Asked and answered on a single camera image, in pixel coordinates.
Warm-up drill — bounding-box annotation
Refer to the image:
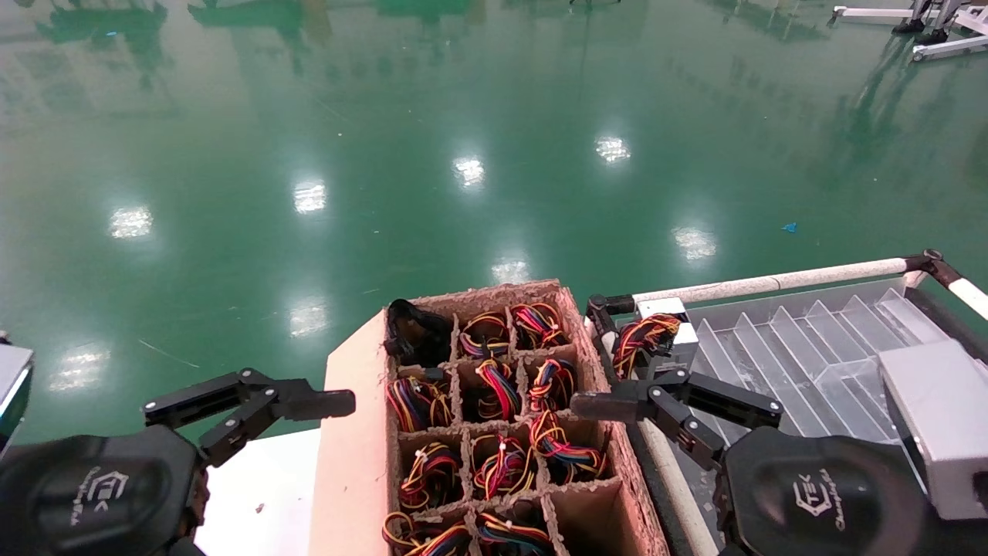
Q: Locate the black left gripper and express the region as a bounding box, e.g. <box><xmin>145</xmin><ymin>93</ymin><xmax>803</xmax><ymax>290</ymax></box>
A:
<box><xmin>0</xmin><ymin>426</ymin><xmax>210</xmax><ymax>556</ymax></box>

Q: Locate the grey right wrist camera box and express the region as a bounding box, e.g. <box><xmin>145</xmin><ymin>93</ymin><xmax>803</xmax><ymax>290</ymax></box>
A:
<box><xmin>878</xmin><ymin>340</ymin><xmax>988</xmax><ymax>520</ymax></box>

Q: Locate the clear plastic divider tray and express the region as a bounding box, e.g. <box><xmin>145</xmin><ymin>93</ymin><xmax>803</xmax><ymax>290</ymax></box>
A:
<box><xmin>679</xmin><ymin>287</ymin><xmax>958</xmax><ymax>541</ymax></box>

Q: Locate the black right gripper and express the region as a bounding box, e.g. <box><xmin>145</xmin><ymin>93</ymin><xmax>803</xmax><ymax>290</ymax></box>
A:
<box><xmin>570</xmin><ymin>367</ymin><xmax>939</xmax><ymax>556</ymax></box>

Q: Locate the brown cardboard divider box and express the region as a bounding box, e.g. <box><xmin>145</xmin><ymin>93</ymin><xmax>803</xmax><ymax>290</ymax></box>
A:
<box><xmin>309</xmin><ymin>280</ymin><xmax>671</xmax><ymax>556</ymax></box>

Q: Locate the white padded frame pipe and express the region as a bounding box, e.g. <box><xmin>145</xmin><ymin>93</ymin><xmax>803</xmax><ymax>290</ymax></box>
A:
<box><xmin>598</xmin><ymin>324</ymin><xmax>719</xmax><ymax>556</ymax></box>
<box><xmin>948</xmin><ymin>276</ymin><xmax>988</xmax><ymax>321</ymax></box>
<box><xmin>631</xmin><ymin>257</ymin><xmax>912</xmax><ymax>303</ymax></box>

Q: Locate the black pipe corner joint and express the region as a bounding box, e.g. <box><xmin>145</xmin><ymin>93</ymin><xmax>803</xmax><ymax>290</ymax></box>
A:
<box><xmin>585</xmin><ymin>293</ymin><xmax>638</xmax><ymax>334</ymax></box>
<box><xmin>903</xmin><ymin>249</ymin><xmax>964</xmax><ymax>290</ymax></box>

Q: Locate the white wheeled stand frame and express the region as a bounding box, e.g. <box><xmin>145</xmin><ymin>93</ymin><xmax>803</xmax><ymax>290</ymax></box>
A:
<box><xmin>830</xmin><ymin>0</ymin><xmax>966</xmax><ymax>36</ymax></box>
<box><xmin>913</xmin><ymin>8</ymin><xmax>988</xmax><ymax>63</ymax></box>

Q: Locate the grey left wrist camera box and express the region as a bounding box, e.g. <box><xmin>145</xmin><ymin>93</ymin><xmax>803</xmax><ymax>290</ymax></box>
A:
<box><xmin>0</xmin><ymin>344</ymin><xmax>36</xmax><ymax>449</ymax></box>

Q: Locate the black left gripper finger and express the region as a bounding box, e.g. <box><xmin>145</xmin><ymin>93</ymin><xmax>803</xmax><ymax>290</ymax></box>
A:
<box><xmin>141</xmin><ymin>368</ymin><xmax>357</xmax><ymax>469</ymax></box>

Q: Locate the black cable bundle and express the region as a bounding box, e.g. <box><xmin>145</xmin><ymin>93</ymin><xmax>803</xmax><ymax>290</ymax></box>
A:
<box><xmin>384</xmin><ymin>299</ymin><xmax>455</xmax><ymax>368</ymax></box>

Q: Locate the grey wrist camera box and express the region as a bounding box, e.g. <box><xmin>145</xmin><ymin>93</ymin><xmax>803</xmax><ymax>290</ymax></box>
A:
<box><xmin>0</xmin><ymin>344</ymin><xmax>36</xmax><ymax>449</ymax></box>
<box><xmin>878</xmin><ymin>340</ymin><xmax>988</xmax><ymax>520</ymax></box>

